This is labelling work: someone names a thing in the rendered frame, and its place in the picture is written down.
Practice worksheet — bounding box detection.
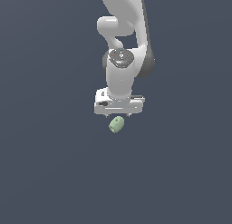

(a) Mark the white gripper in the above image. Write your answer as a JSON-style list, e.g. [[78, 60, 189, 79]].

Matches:
[[93, 87, 146, 119]]

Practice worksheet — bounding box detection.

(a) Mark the small green rounded object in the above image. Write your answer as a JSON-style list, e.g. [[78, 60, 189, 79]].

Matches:
[[108, 115, 125, 134]]

